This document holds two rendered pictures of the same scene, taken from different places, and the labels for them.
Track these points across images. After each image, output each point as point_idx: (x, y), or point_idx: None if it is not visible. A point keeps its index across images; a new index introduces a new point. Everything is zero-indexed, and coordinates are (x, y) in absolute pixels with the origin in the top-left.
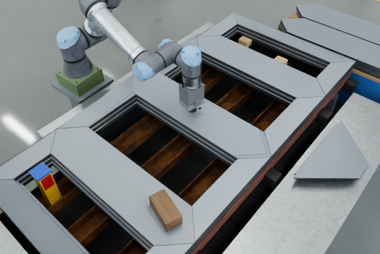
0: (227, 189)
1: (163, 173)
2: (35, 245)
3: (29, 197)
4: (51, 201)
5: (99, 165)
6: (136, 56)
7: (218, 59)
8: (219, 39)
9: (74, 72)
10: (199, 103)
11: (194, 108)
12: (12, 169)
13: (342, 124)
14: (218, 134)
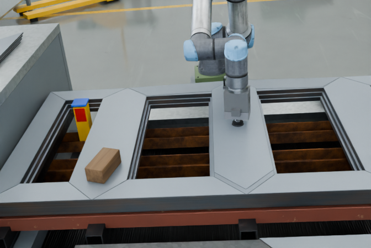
0: (168, 188)
1: (175, 173)
2: (22, 137)
3: (57, 114)
4: (80, 137)
5: (116, 120)
6: (192, 35)
7: (331, 101)
8: (362, 87)
9: (203, 68)
10: (237, 114)
11: (239, 122)
12: (72, 95)
13: None
14: (228, 152)
